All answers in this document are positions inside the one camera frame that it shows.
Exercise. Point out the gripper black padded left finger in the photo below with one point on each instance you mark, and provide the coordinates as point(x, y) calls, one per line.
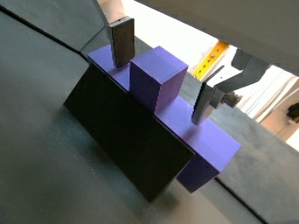
point(120, 30)

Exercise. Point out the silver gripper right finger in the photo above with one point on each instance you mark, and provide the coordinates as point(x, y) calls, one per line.
point(212, 95)

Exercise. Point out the purple interlocking block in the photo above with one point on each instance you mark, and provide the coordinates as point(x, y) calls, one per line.
point(152, 78)

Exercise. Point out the black angled fixture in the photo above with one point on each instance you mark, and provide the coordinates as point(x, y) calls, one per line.
point(145, 150)

